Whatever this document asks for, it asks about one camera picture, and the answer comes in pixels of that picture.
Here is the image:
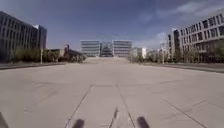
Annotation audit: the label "low red-brown building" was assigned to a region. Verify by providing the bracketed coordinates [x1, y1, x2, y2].
[49, 44, 86, 63]

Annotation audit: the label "robot's own part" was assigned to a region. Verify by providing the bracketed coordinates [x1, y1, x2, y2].
[136, 116, 151, 128]
[71, 118, 86, 128]

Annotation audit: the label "twin glass building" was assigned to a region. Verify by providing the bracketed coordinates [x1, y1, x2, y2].
[80, 39, 133, 58]

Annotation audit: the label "small white building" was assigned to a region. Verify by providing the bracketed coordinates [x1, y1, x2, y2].
[132, 47, 148, 60]

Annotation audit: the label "pale building with dark windows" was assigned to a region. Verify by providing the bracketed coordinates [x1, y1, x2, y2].
[167, 12, 224, 64]

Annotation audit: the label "long grey office building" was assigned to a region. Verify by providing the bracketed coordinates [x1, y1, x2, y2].
[0, 10, 48, 63]

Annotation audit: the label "row of trees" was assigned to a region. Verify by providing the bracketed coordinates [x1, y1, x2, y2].
[129, 44, 224, 65]
[9, 46, 87, 64]

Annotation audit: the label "grey paved plaza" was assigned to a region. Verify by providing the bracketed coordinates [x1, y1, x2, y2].
[0, 61, 224, 128]

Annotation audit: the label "pale pole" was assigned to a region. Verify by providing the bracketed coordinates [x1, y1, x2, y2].
[39, 46, 44, 65]

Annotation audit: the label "wide pale stairs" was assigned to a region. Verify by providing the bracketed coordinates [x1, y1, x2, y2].
[82, 56, 132, 65]

